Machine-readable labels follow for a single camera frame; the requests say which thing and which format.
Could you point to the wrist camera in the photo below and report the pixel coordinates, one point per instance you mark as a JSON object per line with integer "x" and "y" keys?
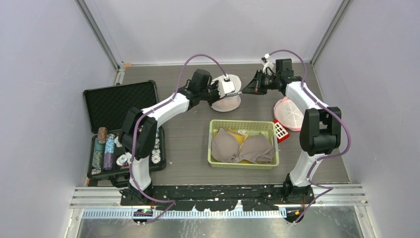
{"x": 267, "y": 65}
{"x": 225, "y": 86}

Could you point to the purple poker chip stack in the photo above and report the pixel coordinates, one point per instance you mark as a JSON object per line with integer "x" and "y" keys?
{"x": 109, "y": 152}

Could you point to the white grey-zipper laundry bag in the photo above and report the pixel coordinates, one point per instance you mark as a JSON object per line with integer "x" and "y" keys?
{"x": 232, "y": 100}

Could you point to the taupe bra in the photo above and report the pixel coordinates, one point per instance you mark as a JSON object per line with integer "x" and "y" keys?
{"x": 241, "y": 148}

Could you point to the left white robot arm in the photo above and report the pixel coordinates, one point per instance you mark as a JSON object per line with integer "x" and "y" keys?
{"x": 139, "y": 129}

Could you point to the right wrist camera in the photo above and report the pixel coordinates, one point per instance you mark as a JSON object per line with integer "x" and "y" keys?
{"x": 267, "y": 65}

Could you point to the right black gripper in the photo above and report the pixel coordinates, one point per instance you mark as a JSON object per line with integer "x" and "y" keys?
{"x": 256, "y": 87}

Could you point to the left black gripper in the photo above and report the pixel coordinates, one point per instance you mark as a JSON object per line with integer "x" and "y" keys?
{"x": 218, "y": 97}

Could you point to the teal poker chip stack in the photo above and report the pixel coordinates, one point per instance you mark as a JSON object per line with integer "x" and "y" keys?
{"x": 98, "y": 154}

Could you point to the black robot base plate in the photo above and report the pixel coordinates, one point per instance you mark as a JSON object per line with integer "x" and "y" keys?
{"x": 218, "y": 197}

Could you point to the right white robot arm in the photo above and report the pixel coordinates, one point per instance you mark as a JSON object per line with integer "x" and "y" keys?
{"x": 320, "y": 132}

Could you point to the brown poker chip stack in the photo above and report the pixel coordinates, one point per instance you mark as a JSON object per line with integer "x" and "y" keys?
{"x": 102, "y": 135}

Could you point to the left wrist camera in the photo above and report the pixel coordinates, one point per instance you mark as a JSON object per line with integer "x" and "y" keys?
{"x": 225, "y": 86}

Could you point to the green plastic basket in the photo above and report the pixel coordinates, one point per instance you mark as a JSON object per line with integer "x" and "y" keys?
{"x": 242, "y": 144}

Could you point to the white pink-zipper laundry bag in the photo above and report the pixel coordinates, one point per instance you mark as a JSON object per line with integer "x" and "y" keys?
{"x": 288, "y": 114}

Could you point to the black poker chip case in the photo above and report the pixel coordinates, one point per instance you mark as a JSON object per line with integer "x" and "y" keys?
{"x": 108, "y": 107}

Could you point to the red toy block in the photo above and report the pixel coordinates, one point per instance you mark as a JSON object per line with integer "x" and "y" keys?
{"x": 281, "y": 132}

